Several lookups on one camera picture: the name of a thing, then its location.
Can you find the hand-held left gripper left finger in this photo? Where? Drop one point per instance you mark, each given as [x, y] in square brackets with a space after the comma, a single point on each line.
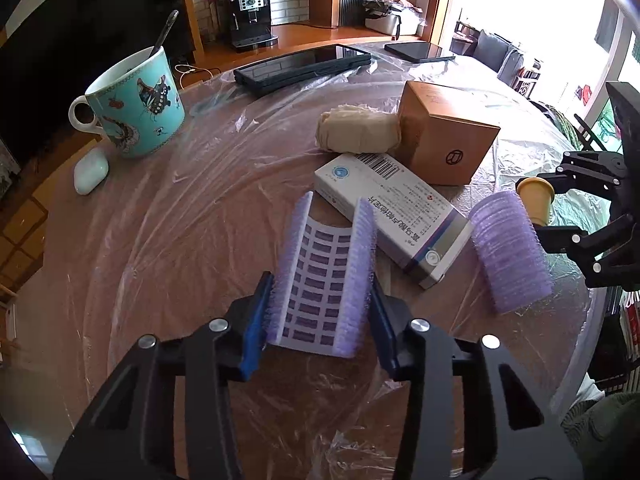
[255, 320]

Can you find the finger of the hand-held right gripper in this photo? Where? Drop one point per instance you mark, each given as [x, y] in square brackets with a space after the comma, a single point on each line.
[590, 170]
[610, 255]

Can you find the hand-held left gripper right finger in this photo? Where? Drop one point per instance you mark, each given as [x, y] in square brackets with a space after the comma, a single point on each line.
[382, 325]

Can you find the small yellow cup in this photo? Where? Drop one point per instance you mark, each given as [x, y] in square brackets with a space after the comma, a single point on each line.
[535, 192]

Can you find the round purple hair roller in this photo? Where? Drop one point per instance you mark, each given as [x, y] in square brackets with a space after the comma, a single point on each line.
[510, 255]

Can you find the white medicine box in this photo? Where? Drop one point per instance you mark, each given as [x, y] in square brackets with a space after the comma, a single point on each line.
[400, 210]

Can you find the brown cardboard box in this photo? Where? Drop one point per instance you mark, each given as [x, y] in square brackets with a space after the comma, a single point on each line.
[450, 135]

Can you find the beige paper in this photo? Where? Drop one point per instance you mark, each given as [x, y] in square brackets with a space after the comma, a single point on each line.
[357, 130]

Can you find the stacked books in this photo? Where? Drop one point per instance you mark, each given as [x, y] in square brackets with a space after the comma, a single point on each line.
[620, 340]

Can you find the clear plastic table cover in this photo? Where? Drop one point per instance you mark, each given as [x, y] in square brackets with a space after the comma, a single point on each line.
[200, 240]

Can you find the carved wooden side table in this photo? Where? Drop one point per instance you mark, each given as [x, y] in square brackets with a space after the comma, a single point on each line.
[529, 82]

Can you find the grey cushioned sofa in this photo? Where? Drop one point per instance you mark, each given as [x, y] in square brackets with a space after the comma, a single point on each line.
[497, 55]

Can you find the person's green clothing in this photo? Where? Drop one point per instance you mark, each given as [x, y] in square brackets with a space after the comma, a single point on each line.
[605, 440]

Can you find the black smartphone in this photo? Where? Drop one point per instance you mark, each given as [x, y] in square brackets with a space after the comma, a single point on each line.
[420, 50]

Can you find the white earbuds case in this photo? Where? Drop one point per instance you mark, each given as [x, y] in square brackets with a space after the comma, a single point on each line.
[91, 172]

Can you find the teal patterned mug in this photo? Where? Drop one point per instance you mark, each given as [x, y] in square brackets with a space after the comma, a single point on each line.
[140, 105]

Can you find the white storage box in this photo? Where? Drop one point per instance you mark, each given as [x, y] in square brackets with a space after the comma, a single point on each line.
[390, 24]

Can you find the dark blue folding phone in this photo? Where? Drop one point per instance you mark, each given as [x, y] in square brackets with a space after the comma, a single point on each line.
[300, 67]

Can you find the pile of clothes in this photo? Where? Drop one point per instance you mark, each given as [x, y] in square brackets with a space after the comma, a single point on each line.
[392, 4]

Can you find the metal spoon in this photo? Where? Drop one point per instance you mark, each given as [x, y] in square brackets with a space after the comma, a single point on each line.
[167, 30]

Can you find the black coffee machine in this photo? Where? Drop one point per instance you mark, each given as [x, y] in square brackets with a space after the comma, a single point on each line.
[247, 15]

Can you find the black flat screen television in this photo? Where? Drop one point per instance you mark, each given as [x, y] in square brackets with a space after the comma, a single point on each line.
[75, 25]

